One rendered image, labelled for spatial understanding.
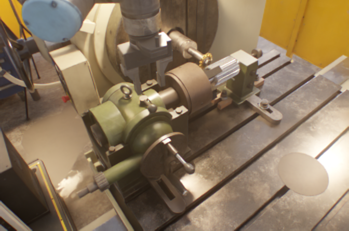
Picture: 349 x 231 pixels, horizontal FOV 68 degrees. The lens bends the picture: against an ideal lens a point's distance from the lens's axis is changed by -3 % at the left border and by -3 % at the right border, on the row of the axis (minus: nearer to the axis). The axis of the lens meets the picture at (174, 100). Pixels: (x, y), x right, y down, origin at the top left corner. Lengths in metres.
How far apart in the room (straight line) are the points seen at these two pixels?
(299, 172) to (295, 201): 0.13
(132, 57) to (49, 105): 2.45
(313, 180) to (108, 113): 0.79
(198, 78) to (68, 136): 1.87
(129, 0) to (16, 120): 2.59
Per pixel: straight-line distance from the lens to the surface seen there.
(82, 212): 2.21
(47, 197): 1.98
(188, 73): 1.00
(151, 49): 0.59
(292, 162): 1.17
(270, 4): 3.42
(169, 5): 1.12
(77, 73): 1.06
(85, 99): 1.14
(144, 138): 0.85
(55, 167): 2.50
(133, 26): 0.62
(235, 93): 1.34
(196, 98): 0.99
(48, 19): 0.49
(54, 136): 2.73
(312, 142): 1.27
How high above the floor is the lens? 1.91
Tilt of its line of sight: 44 degrees down
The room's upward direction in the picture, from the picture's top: 2 degrees counter-clockwise
